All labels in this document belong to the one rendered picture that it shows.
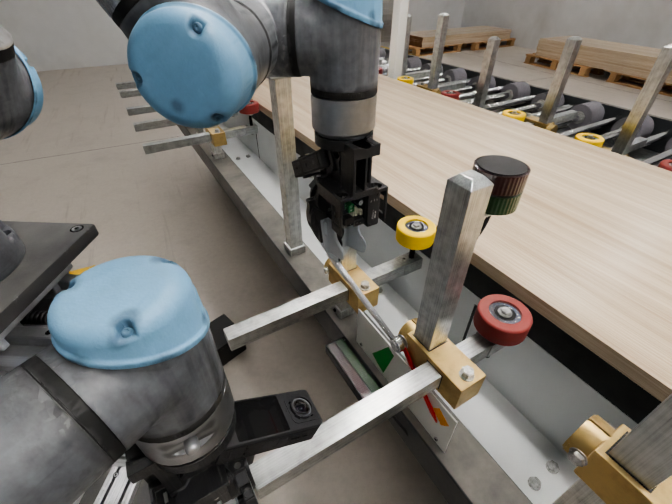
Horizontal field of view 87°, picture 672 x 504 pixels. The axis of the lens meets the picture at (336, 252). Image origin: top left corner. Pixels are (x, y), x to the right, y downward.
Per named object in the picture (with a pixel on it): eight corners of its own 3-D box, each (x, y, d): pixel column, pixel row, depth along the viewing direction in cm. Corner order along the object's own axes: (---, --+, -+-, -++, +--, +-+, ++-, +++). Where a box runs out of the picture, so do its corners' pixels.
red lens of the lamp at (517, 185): (500, 201, 38) (506, 182, 37) (458, 179, 42) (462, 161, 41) (535, 187, 41) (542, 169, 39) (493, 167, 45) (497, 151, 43)
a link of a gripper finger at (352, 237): (354, 277, 54) (356, 226, 48) (334, 256, 58) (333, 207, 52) (371, 270, 55) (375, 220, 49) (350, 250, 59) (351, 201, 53)
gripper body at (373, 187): (338, 242, 45) (338, 151, 38) (307, 211, 51) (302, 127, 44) (386, 224, 48) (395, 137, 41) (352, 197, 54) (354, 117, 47)
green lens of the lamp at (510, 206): (493, 220, 40) (499, 203, 38) (454, 197, 44) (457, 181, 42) (528, 206, 42) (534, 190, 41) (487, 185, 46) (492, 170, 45)
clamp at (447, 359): (453, 410, 51) (461, 391, 48) (395, 344, 60) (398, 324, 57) (481, 392, 54) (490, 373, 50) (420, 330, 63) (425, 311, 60)
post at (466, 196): (411, 418, 66) (473, 184, 36) (399, 402, 68) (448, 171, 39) (425, 408, 67) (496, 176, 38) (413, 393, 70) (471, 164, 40)
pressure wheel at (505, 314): (489, 384, 57) (510, 338, 50) (452, 348, 63) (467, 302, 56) (521, 362, 61) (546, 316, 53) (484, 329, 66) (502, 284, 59)
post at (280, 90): (291, 256, 98) (273, 78, 70) (283, 247, 101) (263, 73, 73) (305, 251, 100) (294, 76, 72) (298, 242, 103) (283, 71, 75)
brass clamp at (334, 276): (355, 315, 70) (355, 297, 67) (321, 276, 79) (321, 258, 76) (380, 304, 73) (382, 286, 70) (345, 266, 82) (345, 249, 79)
